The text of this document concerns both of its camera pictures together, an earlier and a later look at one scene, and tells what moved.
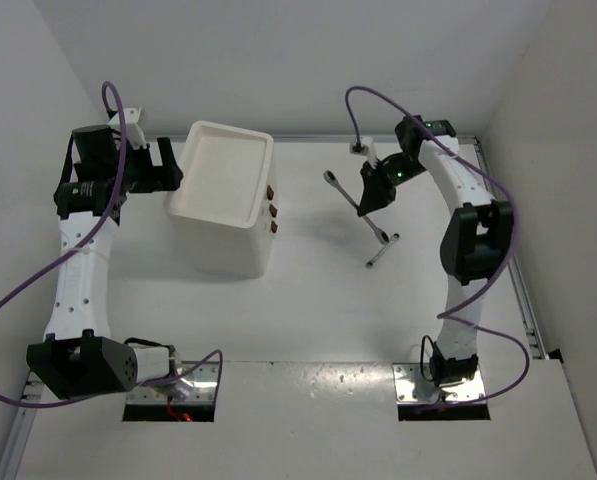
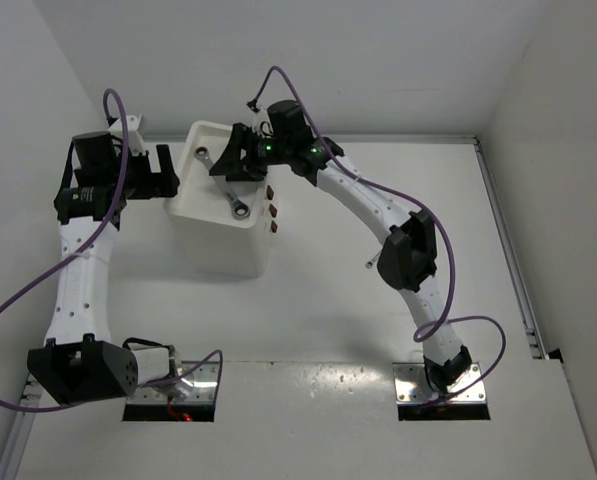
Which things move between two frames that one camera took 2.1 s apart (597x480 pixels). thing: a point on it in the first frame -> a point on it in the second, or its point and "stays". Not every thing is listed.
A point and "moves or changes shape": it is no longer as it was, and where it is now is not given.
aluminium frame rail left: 9,464 stays
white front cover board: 295,420 stays
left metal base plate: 201,373 stays
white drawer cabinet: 226,210 stays
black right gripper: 377,194 -> 232,162
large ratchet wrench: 331,179 moves or changes shape
